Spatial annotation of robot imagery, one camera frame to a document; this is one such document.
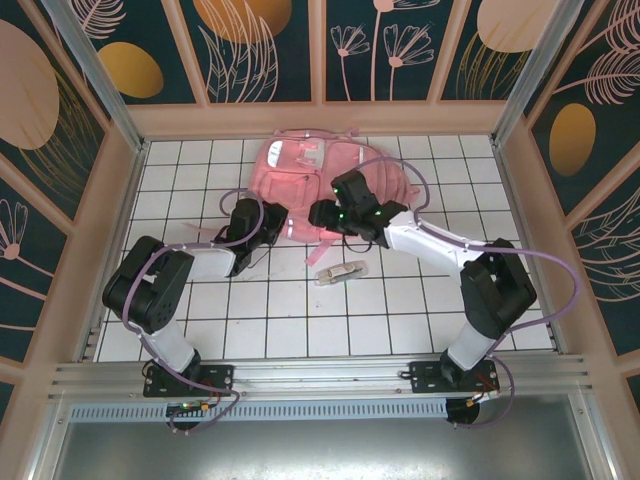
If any aluminium frame post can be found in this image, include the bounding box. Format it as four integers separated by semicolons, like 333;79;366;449
42;0;146;151
489;0;584;146

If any aluminium mounting rail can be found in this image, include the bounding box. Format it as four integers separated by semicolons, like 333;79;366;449
47;354;599;401

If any grey metal sheet panel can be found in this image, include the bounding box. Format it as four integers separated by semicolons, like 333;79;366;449
29;394;616;480

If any slotted grey cable duct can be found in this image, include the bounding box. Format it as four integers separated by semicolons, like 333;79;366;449
69;398;449;422

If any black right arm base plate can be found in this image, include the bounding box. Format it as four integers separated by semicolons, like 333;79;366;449
408;360;501;396

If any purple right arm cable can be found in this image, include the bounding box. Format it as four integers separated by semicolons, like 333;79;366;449
357;157;581;431

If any small clear plastic supply case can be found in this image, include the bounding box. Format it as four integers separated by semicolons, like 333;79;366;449
314;259;371;287

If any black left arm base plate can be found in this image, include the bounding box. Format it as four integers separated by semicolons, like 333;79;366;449
143;363;236;399

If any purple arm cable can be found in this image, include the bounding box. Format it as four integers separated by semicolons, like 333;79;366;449
357;157;581;431
122;187;266;435

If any pink school backpack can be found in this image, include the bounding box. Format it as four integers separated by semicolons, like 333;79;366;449
182;127;421;269

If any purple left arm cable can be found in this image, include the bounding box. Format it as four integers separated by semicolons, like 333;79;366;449
122;187;266;435

